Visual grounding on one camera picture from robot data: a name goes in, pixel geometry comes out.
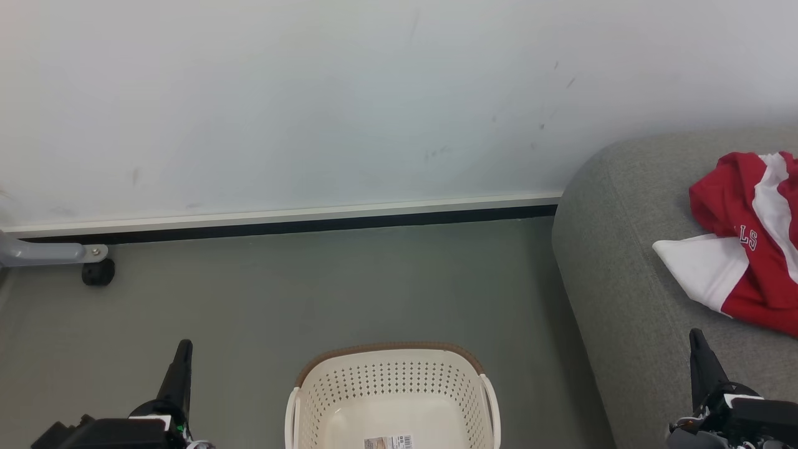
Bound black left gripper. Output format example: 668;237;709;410
31;339;195;449

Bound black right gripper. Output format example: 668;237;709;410
668;328;798;449

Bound red and white garment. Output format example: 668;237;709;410
651;150;798;339

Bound cream plastic laundry basket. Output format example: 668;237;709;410
284;340;502;449

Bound grey fabric sofa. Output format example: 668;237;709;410
551;129;798;449

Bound black caster wheel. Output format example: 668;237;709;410
81;258;117;287

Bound grey metal furniture leg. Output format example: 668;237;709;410
0;228;109;269

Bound white and black baseboard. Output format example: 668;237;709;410
0;193;563;246

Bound white barcode sticker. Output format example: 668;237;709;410
363;434;415;449

